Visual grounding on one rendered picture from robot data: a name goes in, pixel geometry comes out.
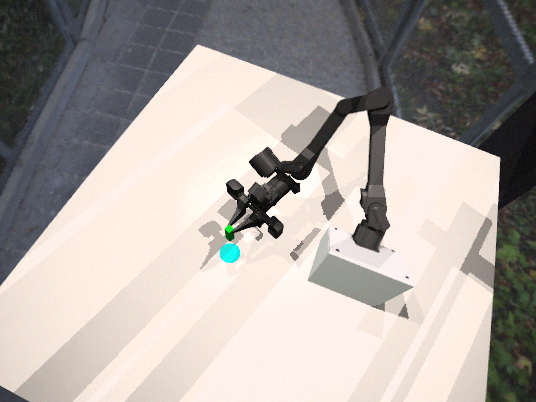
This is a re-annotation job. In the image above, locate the green post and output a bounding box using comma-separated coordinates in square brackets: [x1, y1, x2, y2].
[225, 225, 234, 242]

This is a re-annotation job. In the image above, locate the cyan circle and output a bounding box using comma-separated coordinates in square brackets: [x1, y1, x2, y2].
[220, 243, 240, 263]

